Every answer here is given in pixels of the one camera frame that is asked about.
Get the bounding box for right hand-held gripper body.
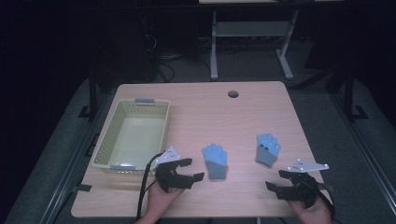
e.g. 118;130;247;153
276;158;330;209

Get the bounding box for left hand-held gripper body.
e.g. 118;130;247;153
154;146;194;192

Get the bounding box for blue knit glove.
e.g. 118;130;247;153
255;133;282;168
201;143;229;180

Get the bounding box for pale yellow plastic basket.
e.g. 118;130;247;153
91;98;171;175

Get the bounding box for person's left hand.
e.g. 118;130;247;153
138;185;185;223

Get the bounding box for person's right hand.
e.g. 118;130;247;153
288;195;332;224

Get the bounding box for black metal stand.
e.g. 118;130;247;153
342;66;370;123
78;69;98;119

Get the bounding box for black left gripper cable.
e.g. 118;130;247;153
135;151;166;222

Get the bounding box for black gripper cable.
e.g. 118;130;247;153
306;178;338;222
135;151;166;222

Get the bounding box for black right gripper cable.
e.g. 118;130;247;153
306;178;338;222

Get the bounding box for grey metal rail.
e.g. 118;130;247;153
330;91;396;206
38;91;111;224

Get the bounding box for tangled floor cables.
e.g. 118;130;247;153
143;34;213;84

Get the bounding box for white metal table frame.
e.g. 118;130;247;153
199;0;344;81

